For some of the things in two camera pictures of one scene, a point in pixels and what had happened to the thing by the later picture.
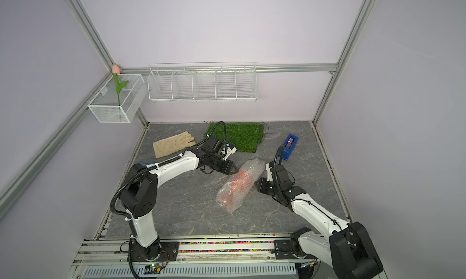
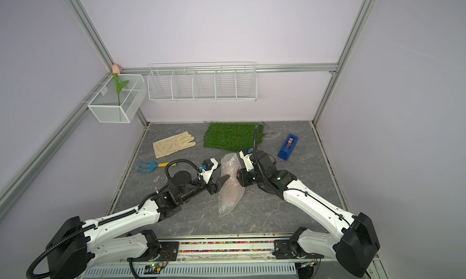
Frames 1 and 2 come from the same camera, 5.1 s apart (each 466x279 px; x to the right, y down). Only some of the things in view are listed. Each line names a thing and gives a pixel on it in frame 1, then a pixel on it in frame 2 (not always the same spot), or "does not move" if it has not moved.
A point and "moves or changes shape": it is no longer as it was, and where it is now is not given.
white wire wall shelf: (202, 81) does not move
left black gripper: (227, 168) -> (218, 185)
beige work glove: (173, 144) does not move
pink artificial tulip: (116, 71) does not move
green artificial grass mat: (244, 136) does not move
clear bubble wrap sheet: (233, 195) moves or changes shape
